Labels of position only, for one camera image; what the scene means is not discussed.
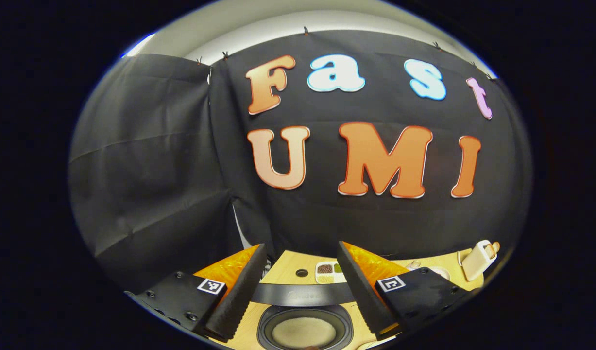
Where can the white divided dish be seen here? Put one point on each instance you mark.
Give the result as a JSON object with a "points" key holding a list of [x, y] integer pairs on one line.
{"points": [[329, 281]]}

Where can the dark rice cooker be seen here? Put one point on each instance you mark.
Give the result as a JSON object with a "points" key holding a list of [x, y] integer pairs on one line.
{"points": [[302, 294]]}

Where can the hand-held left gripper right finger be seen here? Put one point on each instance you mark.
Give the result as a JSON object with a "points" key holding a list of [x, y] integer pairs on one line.
{"points": [[358, 291]]}

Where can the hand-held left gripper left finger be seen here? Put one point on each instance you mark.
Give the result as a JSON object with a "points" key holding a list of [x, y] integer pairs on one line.
{"points": [[239, 296]]}

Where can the white toaster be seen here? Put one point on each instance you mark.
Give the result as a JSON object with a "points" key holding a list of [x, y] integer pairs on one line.
{"points": [[477, 262]]}

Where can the white round plate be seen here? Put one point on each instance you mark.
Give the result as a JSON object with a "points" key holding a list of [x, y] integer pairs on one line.
{"points": [[439, 272]]}

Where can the toasted bread slice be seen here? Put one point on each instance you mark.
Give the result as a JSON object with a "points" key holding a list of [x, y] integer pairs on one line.
{"points": [[495, 247], [489, 250]]}

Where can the ceiling light panel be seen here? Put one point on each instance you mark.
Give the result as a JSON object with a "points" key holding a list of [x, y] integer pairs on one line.
{"points": [[138, 45]]}

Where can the white rice heap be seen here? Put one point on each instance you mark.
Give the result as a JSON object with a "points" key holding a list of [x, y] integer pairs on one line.
{"points": [[303, 332]]}

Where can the brown beans heap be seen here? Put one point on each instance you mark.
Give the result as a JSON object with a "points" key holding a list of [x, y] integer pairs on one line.
{"points": [[324, 268]]}

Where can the black backdrop cloth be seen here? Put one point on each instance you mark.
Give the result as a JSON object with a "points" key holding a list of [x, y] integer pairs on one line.
{"points": [[147, 170]]}

